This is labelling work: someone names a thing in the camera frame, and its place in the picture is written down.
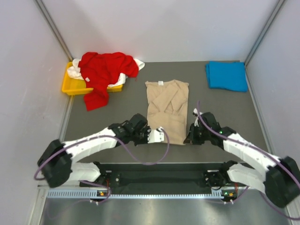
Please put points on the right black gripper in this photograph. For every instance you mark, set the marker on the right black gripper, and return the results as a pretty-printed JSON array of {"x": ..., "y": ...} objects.
[{"x": 195, "y": 140}]

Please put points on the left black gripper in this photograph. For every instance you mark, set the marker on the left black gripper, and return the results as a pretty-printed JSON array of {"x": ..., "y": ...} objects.
[{"x": 147, "y": 131}]

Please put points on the beige t shirt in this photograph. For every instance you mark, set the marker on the beige t shirt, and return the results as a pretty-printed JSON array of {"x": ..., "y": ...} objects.
[{"x": 168, "y": 108}]

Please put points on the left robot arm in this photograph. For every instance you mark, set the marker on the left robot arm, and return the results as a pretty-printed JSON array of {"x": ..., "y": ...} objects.
[{"x": 61, "y": 161}]

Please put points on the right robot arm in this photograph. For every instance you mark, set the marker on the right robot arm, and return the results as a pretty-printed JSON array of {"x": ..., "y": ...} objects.
[{"x": 277, "y": 178}]

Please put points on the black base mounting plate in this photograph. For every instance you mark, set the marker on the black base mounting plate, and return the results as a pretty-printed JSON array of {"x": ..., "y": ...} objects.
[{"x": 117, "y": 179}]

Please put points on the folded blue t shirt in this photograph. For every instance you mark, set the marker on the folded blue t shirt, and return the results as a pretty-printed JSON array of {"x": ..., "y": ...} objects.
[{"x": 227, "y": 76}]

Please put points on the red t shirt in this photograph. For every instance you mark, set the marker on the red t shirt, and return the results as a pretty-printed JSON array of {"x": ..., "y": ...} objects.
[{"x": 101, "y": 70}]

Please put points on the yellow plastic bin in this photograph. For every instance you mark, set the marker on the yellow plastic bin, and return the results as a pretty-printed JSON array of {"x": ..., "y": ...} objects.
[{"x": 72, "y": 86}]

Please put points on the white t shirt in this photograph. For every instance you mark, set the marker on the white t shirt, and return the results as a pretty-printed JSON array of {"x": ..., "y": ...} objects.
[{"x": 74, "y": 72}]

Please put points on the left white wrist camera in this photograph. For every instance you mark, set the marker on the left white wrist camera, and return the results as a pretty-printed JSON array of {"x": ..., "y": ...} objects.
[{"x": 156, "y": 135}]

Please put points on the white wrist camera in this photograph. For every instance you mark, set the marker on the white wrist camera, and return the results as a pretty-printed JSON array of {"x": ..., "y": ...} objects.
[
  {"x": 195, "y": 113},
  {"x": 156, "y": 135}
]

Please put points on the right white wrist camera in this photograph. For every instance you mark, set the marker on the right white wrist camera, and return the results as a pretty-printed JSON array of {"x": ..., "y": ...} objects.
[{"x": 195, "y": 113}]

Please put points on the grey slotted cable duct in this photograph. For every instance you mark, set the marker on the grey slotted cable duct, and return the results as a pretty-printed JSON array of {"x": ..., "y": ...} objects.
[{"x": 101, "y": 194}]

